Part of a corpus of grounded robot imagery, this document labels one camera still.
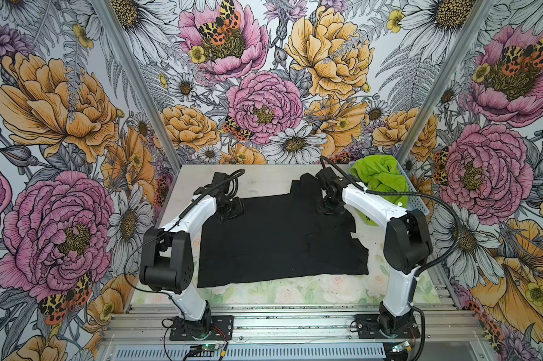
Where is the black garment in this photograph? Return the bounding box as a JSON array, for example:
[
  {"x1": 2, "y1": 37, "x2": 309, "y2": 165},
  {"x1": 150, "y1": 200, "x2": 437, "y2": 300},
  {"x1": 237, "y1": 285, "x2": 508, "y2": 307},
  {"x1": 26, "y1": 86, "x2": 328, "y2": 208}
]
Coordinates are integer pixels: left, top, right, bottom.
[{"x1": 198, "y1": 173, "x2": 369, "y2": 288}]

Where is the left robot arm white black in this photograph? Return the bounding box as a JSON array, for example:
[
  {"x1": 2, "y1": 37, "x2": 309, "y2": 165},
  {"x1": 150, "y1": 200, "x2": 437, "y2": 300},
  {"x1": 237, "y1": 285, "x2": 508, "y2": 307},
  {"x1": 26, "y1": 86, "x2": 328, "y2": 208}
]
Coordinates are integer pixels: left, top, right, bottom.
[{"x1": 139, "y1": 168, "x2": 245, "y2": 341}]

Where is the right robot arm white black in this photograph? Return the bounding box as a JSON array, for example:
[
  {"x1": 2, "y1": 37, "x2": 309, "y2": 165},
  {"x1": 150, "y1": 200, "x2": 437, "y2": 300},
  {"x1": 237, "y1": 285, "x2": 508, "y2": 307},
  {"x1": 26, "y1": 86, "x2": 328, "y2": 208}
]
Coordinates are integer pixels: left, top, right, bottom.
[{"x1": 316, "y1": 168, "x2": 432, "y2": 338}]

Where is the lime green towel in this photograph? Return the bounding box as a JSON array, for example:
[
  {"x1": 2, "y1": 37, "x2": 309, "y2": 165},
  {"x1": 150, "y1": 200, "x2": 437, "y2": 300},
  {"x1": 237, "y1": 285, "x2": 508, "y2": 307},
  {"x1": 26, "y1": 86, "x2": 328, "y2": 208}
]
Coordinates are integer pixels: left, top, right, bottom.
[{"x1": 343, "y1": 155, "x2": 409, "y2": 230}]

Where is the light blue plastic basket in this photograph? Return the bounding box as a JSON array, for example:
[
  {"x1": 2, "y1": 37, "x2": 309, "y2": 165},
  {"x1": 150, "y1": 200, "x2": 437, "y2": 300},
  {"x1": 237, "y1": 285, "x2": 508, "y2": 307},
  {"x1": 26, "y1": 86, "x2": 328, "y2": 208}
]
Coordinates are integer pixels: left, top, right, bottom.
[{"x1": 347, "y1": 159, "x2": 430, "y2": 217}]

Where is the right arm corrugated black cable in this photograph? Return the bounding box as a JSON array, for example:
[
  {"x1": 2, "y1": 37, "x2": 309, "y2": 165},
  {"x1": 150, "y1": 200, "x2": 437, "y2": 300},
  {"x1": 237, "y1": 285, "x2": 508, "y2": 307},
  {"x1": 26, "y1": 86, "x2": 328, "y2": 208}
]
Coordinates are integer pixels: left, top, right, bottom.
[{"x1": 319, "y1": 156, "x2": 462, "y2": 361}]

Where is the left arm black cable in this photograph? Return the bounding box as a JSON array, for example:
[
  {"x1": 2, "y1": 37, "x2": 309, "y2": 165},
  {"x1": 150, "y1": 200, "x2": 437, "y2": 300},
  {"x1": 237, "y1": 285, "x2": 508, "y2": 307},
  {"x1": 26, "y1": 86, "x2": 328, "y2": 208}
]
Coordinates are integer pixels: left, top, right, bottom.
[{"x1": 123, "y1": 168, "x2": 246, "y2": 317}]

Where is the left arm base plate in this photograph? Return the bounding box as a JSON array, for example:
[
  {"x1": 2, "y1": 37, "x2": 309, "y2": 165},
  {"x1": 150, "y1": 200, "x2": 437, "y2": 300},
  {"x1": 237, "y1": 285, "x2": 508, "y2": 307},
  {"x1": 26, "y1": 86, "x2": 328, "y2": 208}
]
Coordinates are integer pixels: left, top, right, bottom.
[{"x1": 168, "y1": 315, "x2": 235, "y2": 341}]

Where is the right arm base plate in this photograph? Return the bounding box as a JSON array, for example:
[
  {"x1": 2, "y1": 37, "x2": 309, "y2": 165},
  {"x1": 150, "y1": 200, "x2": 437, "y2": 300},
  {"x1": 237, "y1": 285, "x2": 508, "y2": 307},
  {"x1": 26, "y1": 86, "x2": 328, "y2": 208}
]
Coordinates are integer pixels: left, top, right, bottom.
[{"x1": 353, "y1": 313, "x2": 420, "y2": 339}]

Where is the right aluminium corner post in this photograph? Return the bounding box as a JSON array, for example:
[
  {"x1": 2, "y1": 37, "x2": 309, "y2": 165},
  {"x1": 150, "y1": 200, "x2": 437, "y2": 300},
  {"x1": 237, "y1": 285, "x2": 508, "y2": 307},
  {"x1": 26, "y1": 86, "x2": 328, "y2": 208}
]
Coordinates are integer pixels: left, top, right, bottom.
[{"x1": 396, "y1": 0, "x2": 495, "y2": 162}]

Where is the aluminium corner post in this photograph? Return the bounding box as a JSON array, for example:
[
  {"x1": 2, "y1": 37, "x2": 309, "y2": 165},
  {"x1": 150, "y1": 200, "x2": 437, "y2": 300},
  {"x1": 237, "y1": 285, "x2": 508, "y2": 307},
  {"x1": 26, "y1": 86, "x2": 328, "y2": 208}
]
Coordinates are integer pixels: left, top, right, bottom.
[
  {"x1": 396, "y1": 0, "x2": 495, "y2": 162},
  {"x1": 93, "y1": 1, "x2": 182, "y2": 176}
]

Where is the aluminium rail frame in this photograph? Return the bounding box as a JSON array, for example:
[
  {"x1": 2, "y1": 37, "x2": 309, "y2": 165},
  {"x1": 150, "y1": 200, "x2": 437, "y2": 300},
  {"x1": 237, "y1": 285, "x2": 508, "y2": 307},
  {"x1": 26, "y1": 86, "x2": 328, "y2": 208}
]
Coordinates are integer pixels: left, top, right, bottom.
[{"x1": 102, "y1": 305, "x2": 485, "y2": 345}]

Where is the white vented cable duct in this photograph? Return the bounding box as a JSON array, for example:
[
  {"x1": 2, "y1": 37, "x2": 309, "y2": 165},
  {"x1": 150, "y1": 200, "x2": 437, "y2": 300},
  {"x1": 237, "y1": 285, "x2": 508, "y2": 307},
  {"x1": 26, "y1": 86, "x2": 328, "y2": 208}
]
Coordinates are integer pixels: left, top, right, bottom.
[{"x1": 107, "y1": 343, "x2": 386, "y2": 360}]

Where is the left aluminium corner post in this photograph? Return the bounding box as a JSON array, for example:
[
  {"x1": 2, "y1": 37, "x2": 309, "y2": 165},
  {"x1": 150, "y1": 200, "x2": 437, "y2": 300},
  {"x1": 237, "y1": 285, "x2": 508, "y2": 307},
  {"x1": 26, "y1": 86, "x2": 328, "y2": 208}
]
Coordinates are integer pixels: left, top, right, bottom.
[{"x1": 93, "y1": 1, "x2": 182, "y2": 176}]

